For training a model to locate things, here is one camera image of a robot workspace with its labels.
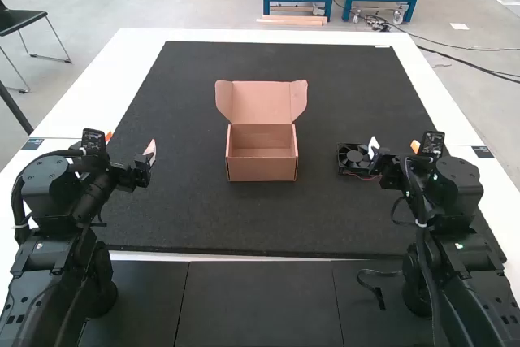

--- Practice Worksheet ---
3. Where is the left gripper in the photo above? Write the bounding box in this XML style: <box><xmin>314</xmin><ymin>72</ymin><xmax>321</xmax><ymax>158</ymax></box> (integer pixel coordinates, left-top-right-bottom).
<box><xmin>104</xmin><ymin>132</ymin><xmax>158</xmax><ymax>194</ymax></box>

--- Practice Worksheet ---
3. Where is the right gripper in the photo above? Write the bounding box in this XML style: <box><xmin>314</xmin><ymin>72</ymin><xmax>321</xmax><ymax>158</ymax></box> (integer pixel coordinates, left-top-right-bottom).
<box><xmin>367</xmin><ymin>135</ymin><xmax>422</xmax><ymax>192</ymax></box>

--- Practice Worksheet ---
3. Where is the black square fan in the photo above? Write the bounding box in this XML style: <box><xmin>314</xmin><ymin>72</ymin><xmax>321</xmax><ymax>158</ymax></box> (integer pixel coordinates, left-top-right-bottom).
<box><xmin>335</xmin><ymin>142</ymin><xmax>383</xmax><ymax>181</ymax></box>

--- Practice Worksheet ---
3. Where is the cardboard box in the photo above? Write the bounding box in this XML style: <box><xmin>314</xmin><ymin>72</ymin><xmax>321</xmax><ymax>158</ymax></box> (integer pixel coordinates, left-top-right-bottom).
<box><xmin>214</xmin><ymin>79</ymin><xmax>309</xmax><ymax>183</ymax></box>

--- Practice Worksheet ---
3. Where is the black slanted pole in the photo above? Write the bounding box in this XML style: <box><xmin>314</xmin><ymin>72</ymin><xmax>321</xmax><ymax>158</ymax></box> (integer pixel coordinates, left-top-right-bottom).
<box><xmin>0</xmin><ymin>80</ymin><xmax>34</xmax><ymax>136</ymax></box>

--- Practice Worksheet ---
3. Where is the black mat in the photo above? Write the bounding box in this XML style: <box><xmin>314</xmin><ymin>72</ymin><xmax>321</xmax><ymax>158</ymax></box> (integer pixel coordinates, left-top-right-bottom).
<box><xmin>95</xmin><ymin>41</ymin><xmax>508</xmax><ymax>263</ymax></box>

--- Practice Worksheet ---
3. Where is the wooden plank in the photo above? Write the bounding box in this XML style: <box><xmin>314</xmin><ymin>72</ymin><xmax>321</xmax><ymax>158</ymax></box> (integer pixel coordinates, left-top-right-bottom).
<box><xmin>255</xmin><ymin>17</ymin><xmax>324</xmax><ymax>28</ymax></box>
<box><xmin>262</xmin><ymin>15</ymin><xmax>328</xmax><ymax>24</ymax></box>

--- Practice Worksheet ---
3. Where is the black chair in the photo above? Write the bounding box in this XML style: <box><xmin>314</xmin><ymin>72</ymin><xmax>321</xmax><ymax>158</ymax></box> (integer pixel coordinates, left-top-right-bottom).
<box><xmin>0</xmin><ymin>0</ymin><xmax>74</xmax><ymax>94</ymax></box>

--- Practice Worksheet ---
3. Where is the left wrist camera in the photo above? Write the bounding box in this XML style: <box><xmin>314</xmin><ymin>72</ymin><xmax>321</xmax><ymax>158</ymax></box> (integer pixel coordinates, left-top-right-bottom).
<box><xmin>81</xmin><ymin>128</ymin><xmax>106</xmax><ymax>158</ymax></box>

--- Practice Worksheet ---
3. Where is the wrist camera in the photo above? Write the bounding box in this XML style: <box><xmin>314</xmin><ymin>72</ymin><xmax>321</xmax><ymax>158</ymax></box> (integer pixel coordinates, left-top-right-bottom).
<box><xmin>81</xmin><ymin>128</ymin><xmax>106</xmax><ymax>158</ymax></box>
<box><xmin>420</xmin><ymin>130</ymin><xmax>446</xmax><ymax>158</ymax></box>

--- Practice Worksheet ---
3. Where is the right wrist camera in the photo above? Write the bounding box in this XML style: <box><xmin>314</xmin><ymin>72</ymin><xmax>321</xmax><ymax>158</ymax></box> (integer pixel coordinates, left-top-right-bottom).
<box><xmin>420</xmin><ymin>130</ymin><xmax>446</xmax><ymax>158</ymax></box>

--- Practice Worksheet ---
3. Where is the black floor cable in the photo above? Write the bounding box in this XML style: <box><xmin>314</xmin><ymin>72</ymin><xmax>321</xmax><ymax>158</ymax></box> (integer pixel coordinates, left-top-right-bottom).
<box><xmin>365</xmin><ymin>16</ymin><xmax>520</xmax><ymax>80</ymax></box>

